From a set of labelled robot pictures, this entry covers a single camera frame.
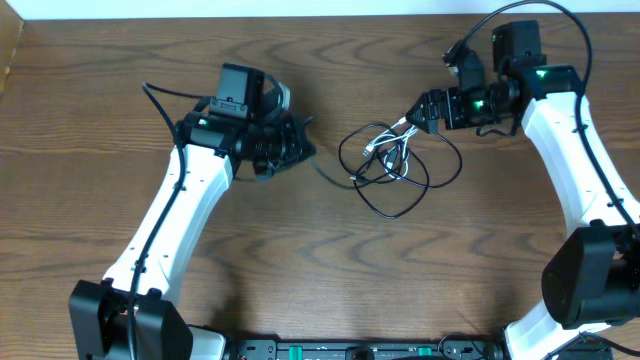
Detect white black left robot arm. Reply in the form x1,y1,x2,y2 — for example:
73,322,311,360
69,63,315,359

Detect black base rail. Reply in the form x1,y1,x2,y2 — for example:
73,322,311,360
189,329,614,360

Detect white usb cable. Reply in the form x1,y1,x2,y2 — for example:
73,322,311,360
362,115,420,180

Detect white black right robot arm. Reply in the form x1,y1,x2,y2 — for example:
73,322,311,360
406,21,639,359

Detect black usb cable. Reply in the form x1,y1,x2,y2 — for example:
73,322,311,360
349,119,464,220
309,122,401,191

